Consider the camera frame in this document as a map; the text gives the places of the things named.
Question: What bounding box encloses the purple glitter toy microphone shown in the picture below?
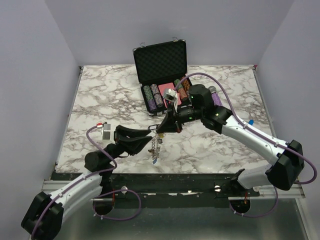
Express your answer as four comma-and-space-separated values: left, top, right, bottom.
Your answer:
208, 86, 223, 106

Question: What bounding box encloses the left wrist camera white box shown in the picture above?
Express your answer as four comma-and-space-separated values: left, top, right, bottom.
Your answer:
96, 122, 112, 141

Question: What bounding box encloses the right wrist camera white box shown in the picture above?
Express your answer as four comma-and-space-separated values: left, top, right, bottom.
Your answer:
163, 88, 180, 111

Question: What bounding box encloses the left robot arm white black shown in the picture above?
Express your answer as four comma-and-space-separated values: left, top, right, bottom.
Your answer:
21, 123, 152, 240

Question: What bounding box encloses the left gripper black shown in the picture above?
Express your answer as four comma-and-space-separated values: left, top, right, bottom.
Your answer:
104, 124, 153, 164

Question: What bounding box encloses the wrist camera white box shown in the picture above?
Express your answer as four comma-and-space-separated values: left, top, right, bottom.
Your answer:
96, 122, 112, 141
163, 88, 180, 111

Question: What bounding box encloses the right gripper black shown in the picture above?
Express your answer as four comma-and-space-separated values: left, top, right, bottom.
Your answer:
157, 101, 204, 133

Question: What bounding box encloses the black poker chip case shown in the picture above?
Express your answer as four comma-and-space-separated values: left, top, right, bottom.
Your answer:
132, 39, 188, 117

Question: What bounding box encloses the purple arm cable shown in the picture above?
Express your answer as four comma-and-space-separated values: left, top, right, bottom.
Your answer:
174, 72, 316, 218
30, 124, 142, 240

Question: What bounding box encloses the silver disc keyring holder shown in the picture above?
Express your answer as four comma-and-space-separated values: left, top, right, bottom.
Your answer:
148, 133, 165, 161

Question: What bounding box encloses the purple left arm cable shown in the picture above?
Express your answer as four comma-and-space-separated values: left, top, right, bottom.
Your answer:
30, 124, 142, 240

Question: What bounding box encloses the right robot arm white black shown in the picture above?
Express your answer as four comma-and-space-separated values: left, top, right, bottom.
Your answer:
156, 84, 305, 196

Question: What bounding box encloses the key with black tag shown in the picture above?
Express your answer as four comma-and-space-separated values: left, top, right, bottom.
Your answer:
147, 124, 159, 131

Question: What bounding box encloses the pink playing card deck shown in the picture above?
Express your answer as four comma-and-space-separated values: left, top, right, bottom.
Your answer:
158, 82, 175, 108

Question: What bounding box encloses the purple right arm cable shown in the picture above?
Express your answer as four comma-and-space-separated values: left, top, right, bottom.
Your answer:
174, 72, 316, 218

